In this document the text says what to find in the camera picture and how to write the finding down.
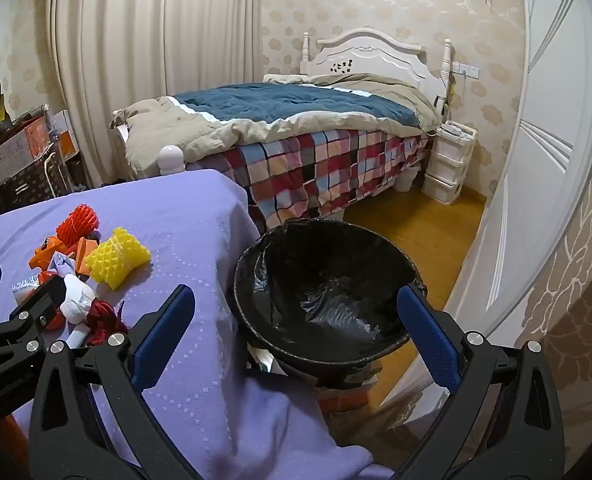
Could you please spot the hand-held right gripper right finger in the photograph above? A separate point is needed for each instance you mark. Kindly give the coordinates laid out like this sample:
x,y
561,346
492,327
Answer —
x,y
428,335

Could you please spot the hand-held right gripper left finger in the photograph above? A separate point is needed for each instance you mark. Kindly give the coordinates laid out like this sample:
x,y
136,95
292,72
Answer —
x,y
163,332

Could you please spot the white printed paper scrap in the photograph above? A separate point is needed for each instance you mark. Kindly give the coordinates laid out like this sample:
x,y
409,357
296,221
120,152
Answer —
x,y
23,288

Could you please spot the white tissue ball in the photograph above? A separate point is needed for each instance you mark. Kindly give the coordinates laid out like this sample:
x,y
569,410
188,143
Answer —
x,y
76,302

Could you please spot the light purple cloth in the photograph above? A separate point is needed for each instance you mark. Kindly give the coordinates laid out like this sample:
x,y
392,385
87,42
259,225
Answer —
x,y
61,263

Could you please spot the orange wrapper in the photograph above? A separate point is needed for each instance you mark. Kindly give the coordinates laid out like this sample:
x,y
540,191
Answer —
x,y
46,252

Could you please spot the orange carton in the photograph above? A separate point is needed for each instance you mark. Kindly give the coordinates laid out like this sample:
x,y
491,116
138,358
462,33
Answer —
x,y
85,255

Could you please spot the small black cap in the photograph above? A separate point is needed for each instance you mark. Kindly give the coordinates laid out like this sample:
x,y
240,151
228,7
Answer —
x,y
94,235

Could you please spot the yellow foam fruit net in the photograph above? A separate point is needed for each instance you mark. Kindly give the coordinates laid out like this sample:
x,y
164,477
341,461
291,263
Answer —
x,y
118,260

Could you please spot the red foam fruit net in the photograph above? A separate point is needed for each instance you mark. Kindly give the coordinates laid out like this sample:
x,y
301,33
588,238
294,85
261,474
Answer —
x,y
78,222

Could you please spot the black bagged waste bin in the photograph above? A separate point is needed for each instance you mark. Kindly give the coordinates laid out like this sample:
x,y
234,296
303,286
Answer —
x,y
326,285

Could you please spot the purple tablecloth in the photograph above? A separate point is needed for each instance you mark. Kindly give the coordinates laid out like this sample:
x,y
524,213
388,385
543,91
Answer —
x,y
201,240

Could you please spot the brown patterned bag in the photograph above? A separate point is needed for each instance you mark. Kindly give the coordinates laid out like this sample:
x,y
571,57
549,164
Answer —
x,y
31,185

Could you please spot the small white bucket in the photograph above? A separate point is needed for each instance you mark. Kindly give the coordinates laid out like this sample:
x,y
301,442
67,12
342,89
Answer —
x,y
405,180

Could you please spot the white and orange box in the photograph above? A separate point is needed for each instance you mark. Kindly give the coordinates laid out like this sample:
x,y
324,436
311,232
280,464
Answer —
x,y
65,132

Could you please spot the white plastic drawer unit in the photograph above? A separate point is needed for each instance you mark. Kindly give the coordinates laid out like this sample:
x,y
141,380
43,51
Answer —
x,y
445,165

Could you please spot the white bedpost knob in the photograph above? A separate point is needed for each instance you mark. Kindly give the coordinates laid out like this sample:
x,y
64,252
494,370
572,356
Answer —
x,y
171,160

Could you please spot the plaid bedsheet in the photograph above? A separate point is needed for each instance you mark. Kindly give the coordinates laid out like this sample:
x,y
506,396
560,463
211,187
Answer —
x,y
326,170

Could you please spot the white panelled door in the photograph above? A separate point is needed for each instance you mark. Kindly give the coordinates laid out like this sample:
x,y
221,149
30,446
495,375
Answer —
x,y
540,110

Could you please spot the cream curtain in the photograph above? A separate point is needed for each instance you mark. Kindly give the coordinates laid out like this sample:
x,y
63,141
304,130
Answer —
x,y
151,60

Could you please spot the bed with checkered blanket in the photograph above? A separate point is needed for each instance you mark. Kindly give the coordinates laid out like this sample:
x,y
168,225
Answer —
x,y
286,102

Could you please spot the beige pillow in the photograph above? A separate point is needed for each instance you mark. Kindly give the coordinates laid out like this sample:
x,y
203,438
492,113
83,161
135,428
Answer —
x,y
286,78

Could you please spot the white bed headboard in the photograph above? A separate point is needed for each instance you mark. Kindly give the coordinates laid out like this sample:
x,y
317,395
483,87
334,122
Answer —
x,y
375,55

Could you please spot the white wall socket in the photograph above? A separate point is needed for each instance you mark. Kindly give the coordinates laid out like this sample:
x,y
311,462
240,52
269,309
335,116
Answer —
x,y
465,70

